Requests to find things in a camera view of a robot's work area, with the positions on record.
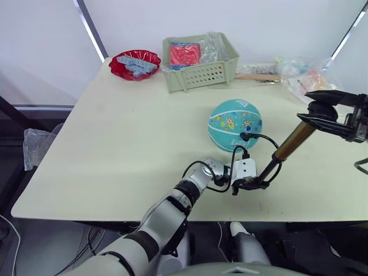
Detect teal printed basketball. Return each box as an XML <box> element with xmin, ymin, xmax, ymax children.
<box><xmin>207</xmin><ymin>98</ymin><xmax>263</xmax><ymax>152</ymax></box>

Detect dark grey robot torso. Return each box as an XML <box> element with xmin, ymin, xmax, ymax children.
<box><xmin>159</xmin><ymin>260</ymin><xmax>316</xmax><ymax>276</ymax></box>

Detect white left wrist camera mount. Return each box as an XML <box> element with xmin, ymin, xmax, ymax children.
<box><xmin>231</xmin><ymin>157</ymin><xmax>258</xmax><ymax>181</ymax></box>

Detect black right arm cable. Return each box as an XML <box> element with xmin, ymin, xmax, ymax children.
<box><xmin>354</xmin><ymin>158</ymin><xmax>368</xmax><ymax>175</ymax></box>

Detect orange packet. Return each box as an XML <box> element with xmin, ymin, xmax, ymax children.
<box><xmin>298</xmin><ymin>70</ymin><xmax>329</xmax><ymax>90</ymax></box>

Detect red plastic bowl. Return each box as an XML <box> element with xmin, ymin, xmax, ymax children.
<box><xmin>109</xmin><ymin>49</ymin><xmax>162</xmax><ymax>82</ymax></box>

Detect wooden stick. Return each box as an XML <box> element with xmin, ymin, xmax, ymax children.
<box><xmin>235</xmin><ymin>73</ymin><xmax>282</xmax><ymax>82</ymax></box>

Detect clear bag of grey parts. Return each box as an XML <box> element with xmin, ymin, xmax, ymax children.
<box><xmin>235</xmin><ymin>63</ymin><xmax>278</xmax><ymax>76</ymax></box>

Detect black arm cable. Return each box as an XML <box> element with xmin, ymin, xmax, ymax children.
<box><xmin>354</xmin><ymin>158</ymin><xmax>368</xmax><ymax>175</ymax></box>
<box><xmin>181</xmin><ymin>145</ymin><xmax>250</xmax><ymax>194</ymax></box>

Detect black floor cables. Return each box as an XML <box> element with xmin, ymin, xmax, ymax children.
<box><xmin>56</xmin><ymin>225</ymin><xmax>101</xmax><ymax>276</ymax></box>

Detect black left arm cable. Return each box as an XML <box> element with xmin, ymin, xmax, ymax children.
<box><xmin>181</xmin><ymin>145</ymin><xmax>250</xmax><ymax>194</ymax></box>

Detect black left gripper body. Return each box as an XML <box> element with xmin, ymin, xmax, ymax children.
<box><xmin>231</xmin><ymin>177</ymin><xmax>246</xmax><ymax>197</ymax></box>

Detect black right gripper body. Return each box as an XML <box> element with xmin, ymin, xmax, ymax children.
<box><xmin>346</xmin><ymin>94</ymin><xmax>368</xmax><ymax>143</ymax></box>

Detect clear plastic bag on floor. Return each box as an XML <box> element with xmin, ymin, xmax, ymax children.
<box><xmin>22</xmin><ymin>128</ymin><xmax>59</xmax><ymax>172</ymax></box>

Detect red packet with blue edge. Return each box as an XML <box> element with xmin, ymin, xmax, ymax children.
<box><xmin>168</xmin><ymin>42</ymin><xmax>201</xmax><ymax>70</ymax></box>

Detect white floor cable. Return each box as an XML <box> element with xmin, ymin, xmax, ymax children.
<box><xmin>0</xmin><ymin>214</ymin><xmax>21</xmax><ymax>276</ymax></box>

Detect pale green perforated basket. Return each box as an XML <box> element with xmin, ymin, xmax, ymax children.
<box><xmin>162</xmin><ymin>32</ymin><xmax>240</xmax><ymax>94</ymax></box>

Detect white and grey rounded shape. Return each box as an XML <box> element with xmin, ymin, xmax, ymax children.
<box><xmin>229</xmin><ymin>221</ymin><xmax>271</xmax><ymax>266</ymax></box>

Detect gold and black hand pump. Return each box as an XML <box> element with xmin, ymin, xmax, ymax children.
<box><xmin>256</xmin><ymin>100</ymin><xmax>339</xmax><ymax>183</ymax></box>

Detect large crumpled clear plastic bag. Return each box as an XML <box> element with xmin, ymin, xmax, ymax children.
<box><xmin>275</xmin><ymin>55</ymin><xmax>338</xmax><ymax>102</ymax></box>

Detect black pump hose with needle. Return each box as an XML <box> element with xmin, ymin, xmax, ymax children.
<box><xmin>239</xmin><ymin>132</ymin><xmax>282</xmax><ymax>185</ymax></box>

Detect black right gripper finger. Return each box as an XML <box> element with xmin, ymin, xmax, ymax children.
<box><xmin>296</xmin><ymin>113</ymin><xmax>356</xmax><ymax>139</ymax></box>
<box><xmin>304</xmin><ymin>90</ymin><xmax>361</xmax><ymax>107</ymax></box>

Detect clear plastic bag in basket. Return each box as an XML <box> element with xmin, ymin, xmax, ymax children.
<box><xmin>199</xmin><ymin>32</ymin><xmax>231</xmax><ymax>63</ymax></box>

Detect dark diagonal bar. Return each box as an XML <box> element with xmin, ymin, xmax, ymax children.
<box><xmin>0</xmin><ymin>95</ymin><xmax>33</xmax><ymax>132</ymax></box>

